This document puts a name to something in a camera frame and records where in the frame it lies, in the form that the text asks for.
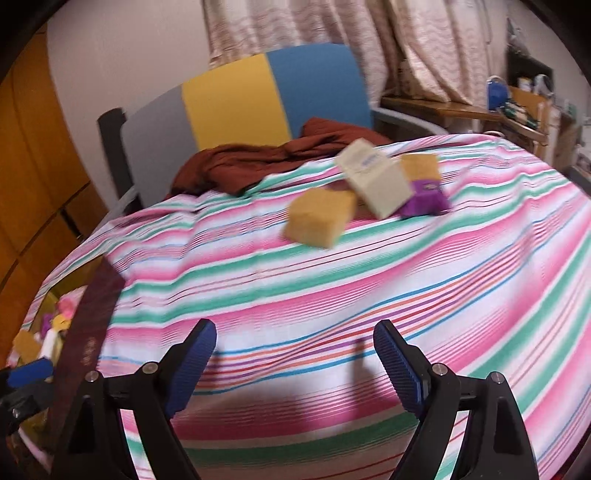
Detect wooden desk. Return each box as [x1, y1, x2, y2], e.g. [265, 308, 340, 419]
[381, 95, 504, 123]

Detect blue jug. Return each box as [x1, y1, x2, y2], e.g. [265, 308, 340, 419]
[487, 76, 511, 112]

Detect black storage cubby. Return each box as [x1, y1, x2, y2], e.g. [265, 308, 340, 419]
[505, 44, 555, 97]

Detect cream soap box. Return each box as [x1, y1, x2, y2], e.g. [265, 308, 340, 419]
[335, 138, 413, 220]

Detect grey yellow blue chair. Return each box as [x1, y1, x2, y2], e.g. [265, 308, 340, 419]
[97, 43, 451, 217]

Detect rear yellow sponge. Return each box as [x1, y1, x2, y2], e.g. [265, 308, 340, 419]
[399, 153, 440, 184]

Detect dark red storage box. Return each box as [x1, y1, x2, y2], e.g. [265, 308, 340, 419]
[9, 256, 127, 462]

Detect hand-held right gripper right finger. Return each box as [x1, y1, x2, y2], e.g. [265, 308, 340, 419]
[373, 319, 541, 480]

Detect small yellow sponge block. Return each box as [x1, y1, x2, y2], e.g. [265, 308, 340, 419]
[283, 187, 357, 250]

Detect pink green striped blanket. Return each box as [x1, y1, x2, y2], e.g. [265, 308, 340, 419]
[21, 134, 591, 480]

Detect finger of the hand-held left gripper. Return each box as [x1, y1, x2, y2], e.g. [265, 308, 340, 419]
[0, 359, 55, 416]

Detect purple packet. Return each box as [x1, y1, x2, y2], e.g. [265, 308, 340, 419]
[398, 180, 451, 219]

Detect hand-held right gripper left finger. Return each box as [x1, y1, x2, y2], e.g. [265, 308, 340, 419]
[51, 318, 218, 480]

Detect patterned beige curtain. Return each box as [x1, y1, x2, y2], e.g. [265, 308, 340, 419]
[388, 0, 490, 104]
[201, 0, 393, 70]

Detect wooden wardrobe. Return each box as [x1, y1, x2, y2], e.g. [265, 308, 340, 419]
[0, 23, 112, 324]

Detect rust brown cloth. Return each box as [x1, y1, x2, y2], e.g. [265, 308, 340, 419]
[171, 117, 393, 199]

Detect light wooden cabinet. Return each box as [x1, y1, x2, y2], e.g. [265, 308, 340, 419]
[505, 85, 561, 139]

